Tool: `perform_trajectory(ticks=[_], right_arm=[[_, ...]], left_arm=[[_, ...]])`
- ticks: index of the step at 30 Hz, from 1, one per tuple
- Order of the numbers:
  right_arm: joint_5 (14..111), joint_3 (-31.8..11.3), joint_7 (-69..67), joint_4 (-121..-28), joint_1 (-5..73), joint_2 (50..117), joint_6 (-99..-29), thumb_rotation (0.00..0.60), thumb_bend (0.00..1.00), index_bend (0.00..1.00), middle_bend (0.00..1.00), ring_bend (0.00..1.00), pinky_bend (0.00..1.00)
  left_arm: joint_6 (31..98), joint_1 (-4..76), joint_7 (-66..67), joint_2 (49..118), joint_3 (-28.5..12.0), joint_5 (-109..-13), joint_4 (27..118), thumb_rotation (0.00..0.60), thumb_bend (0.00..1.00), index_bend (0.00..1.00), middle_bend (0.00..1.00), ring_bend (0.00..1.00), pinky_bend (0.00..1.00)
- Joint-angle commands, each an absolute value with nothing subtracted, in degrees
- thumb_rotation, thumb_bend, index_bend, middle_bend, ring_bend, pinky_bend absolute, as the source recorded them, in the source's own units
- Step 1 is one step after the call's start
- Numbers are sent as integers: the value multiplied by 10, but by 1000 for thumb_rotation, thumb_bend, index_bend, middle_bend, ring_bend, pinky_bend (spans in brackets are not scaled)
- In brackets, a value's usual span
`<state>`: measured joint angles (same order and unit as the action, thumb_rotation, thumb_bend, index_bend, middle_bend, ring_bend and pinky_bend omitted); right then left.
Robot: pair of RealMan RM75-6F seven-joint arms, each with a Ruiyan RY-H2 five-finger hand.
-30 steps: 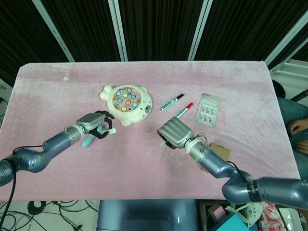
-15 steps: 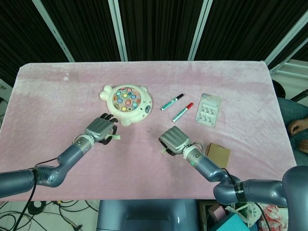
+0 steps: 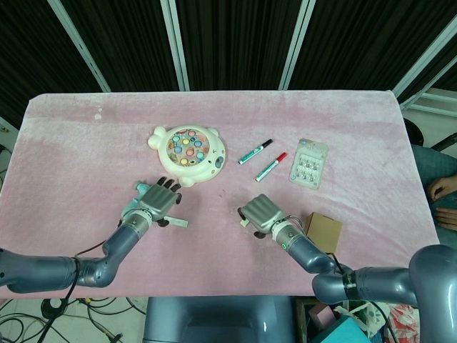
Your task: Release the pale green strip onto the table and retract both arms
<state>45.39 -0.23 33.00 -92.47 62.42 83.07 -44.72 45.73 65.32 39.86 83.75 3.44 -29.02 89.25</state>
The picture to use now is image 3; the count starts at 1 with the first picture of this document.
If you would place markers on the bystander bare hand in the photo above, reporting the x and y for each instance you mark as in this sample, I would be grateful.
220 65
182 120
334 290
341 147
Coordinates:
448 218
442 187

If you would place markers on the black cap whiteboard marker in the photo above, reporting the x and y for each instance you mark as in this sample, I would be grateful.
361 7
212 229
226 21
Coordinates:
254 151

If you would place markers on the teal box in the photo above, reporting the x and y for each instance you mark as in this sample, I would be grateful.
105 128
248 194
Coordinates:
342 330

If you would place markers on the white fishing game toy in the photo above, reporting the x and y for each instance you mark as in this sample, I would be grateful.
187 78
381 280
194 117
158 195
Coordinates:
185 146

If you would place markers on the red floral plastic bag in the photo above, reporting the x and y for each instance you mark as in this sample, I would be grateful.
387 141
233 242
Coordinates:
401 323

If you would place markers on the clear blister pack card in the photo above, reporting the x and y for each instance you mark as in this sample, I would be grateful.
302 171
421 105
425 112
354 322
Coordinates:
308 164

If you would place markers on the small pale green stick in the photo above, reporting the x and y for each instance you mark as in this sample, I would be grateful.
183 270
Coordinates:
178 222

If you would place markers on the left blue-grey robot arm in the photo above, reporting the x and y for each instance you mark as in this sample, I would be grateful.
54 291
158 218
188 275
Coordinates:
43 273

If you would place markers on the pink box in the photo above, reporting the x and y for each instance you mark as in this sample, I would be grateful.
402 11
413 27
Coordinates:
321 314

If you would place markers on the white metal frame post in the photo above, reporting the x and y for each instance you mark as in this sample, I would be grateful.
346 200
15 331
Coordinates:
175 43
296 43
425 59
85 50

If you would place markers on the blue-grey robot torso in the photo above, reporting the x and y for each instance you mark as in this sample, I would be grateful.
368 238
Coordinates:
214 321

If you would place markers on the bystander blue jeans leg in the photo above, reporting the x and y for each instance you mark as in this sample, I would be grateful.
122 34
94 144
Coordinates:
425 160

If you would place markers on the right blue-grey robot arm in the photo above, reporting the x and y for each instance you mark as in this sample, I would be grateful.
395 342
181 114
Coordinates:
310 253

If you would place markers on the small brown cardboard box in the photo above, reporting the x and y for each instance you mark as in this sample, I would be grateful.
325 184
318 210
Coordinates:
321 227

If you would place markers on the red cap whiteboard marker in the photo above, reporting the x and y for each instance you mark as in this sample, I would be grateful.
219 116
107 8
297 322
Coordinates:
269 168

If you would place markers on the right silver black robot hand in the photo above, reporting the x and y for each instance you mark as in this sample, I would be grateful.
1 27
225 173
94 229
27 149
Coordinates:
262 212

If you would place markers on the pink plush table cloth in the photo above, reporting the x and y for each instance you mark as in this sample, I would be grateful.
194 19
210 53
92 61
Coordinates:
107 143

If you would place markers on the white green print plastic bag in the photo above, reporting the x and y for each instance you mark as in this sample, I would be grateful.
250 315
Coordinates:
371 318

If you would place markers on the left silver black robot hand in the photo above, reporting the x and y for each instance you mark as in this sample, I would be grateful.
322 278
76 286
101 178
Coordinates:
159 200

